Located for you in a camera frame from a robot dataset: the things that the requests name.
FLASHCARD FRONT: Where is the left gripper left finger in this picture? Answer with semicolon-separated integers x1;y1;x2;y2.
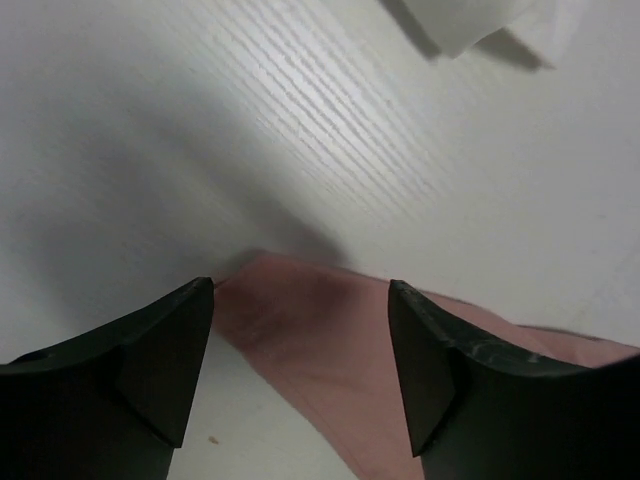
1;277;214;479

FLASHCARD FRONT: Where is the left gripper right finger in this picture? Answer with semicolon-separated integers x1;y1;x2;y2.
388;280;639;479

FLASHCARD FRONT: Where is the pink t shirt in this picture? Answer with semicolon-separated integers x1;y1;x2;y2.
214;254;639;479

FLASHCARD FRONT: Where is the folded white t shirt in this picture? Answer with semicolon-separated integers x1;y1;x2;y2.
380;1;534;59

